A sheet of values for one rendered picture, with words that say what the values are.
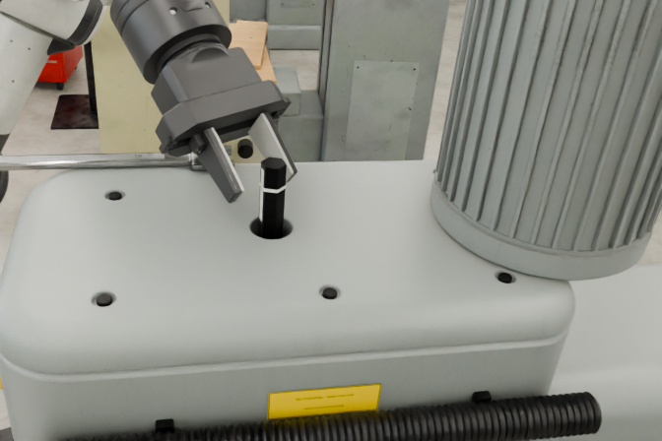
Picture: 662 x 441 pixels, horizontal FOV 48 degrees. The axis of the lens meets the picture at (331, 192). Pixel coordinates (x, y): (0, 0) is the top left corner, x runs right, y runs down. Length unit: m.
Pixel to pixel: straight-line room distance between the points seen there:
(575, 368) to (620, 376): 0.04
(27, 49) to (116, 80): 1.48
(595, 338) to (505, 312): 0.22
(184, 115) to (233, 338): 0.19
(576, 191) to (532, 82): 0.09
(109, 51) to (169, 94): 1.79
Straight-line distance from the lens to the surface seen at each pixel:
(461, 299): 0.59
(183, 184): 0.70
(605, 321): 0.84
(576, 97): 0.56
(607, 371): 0.78
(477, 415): 0.63
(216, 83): 0.64
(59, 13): 0.95
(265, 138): 0.65
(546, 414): 0.65
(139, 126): 2.52
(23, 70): 0.99
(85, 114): 5.15
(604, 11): 0.54
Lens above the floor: 2.26
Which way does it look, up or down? 32 degrees down
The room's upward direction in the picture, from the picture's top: 6 degrees clockwise
